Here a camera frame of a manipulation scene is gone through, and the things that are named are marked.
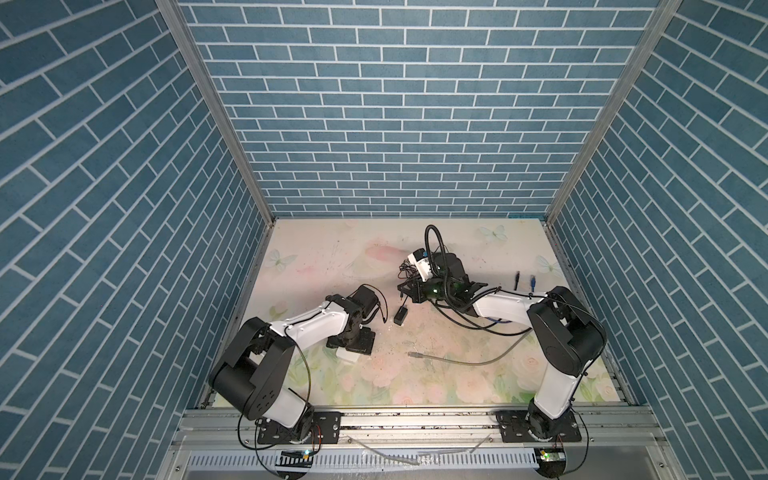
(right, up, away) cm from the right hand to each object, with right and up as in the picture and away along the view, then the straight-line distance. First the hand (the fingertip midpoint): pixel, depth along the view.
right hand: (397, 284), depth 89 cm
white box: (-14, -18, -8) cm, 24 cm away
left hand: (-12, -18, -1) cm, 22 cm away
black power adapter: (+1, -11, +2) cm, 11 cm away
